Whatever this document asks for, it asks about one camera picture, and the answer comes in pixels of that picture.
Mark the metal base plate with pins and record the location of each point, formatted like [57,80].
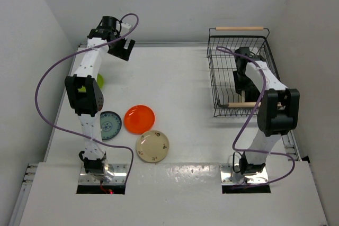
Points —
[115,175]
[230,177]

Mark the cream plate with black patch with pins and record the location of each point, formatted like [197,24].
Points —
[242,97]

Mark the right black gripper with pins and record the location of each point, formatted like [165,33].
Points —
[240,86]

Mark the blue patterned plate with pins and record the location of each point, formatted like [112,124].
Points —
[110,123]

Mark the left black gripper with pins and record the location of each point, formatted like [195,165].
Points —
[122,53]

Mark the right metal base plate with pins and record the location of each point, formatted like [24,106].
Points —
[230,177]

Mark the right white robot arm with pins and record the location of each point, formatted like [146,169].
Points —
[277,105]

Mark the green plate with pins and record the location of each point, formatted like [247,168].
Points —
[100,81]

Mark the orange plate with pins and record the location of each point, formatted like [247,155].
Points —
[139,119]

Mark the black wire dish rack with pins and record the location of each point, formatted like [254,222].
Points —
[222,65]

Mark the cream plate with flowers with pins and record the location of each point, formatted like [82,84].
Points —
[152,146]

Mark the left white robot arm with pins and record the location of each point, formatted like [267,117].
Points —
[84,94]

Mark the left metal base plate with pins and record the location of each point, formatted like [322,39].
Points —
[115,175]

